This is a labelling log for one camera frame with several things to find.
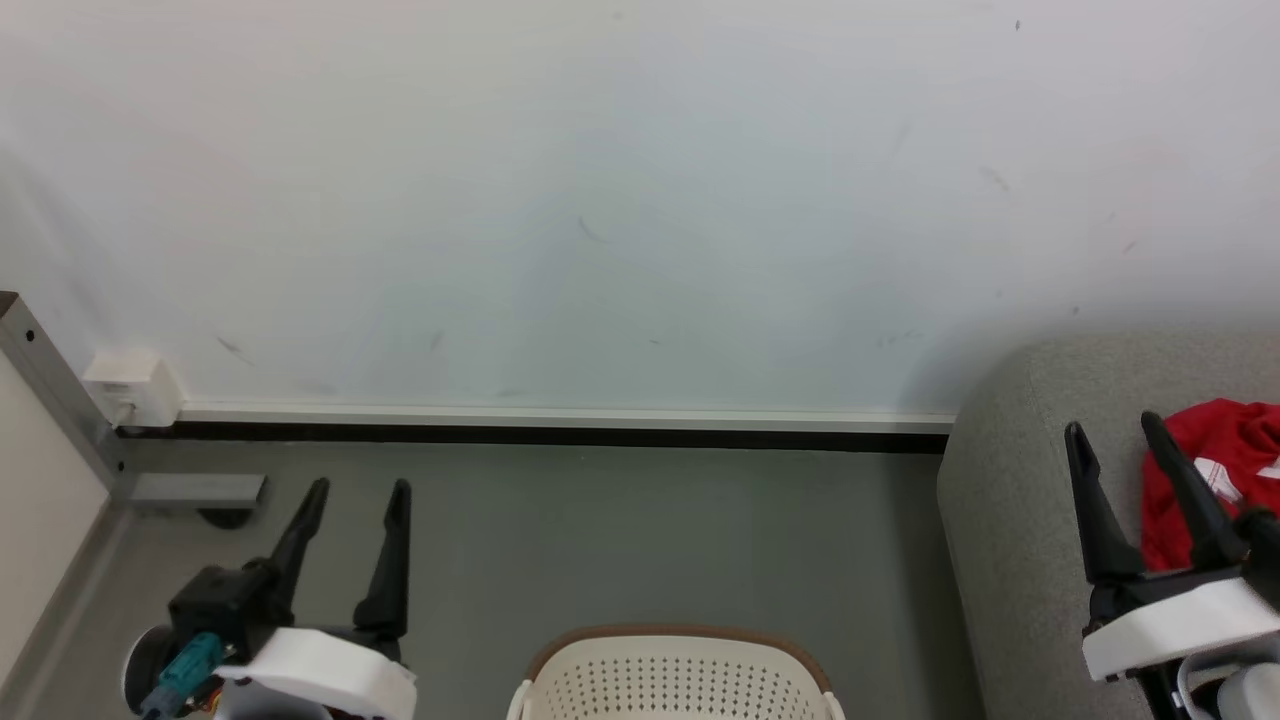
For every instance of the white flat panel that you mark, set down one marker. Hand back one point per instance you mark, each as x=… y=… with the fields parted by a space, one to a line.
x=45 y=520

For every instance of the white wall box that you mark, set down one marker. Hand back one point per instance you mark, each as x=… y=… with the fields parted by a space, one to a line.
x=135 y=385

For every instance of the red white-striped garment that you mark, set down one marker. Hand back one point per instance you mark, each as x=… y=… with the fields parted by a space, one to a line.
x=1225 y=470

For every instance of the grey fabric sofa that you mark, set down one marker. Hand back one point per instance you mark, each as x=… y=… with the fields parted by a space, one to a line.
x=1010 y=560

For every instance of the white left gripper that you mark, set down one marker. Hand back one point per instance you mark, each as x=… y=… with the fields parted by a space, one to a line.
x=320 y=670

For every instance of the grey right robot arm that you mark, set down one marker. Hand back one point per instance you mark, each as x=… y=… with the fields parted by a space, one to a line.
x=1230 y=695

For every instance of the cream perforated laundry basket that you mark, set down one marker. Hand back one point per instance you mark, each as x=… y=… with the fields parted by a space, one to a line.
x=680 y=680

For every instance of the grey metal foot plate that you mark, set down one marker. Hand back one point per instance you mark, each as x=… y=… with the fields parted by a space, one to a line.
x=195 y=490

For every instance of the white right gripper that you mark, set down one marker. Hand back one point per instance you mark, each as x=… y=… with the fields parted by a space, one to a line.
x=1180 y=620

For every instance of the grey metal frame post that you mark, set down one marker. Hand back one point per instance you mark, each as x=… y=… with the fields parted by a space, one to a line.
x=55 y=390

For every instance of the white and black skirting board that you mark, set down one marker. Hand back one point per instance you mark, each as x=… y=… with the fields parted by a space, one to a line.
x=560 y=425

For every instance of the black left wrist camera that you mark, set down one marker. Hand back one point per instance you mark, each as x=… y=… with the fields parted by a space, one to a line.
x=215 y=605

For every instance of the black caster wheel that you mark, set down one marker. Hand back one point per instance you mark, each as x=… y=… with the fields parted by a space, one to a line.
x=225 y=518

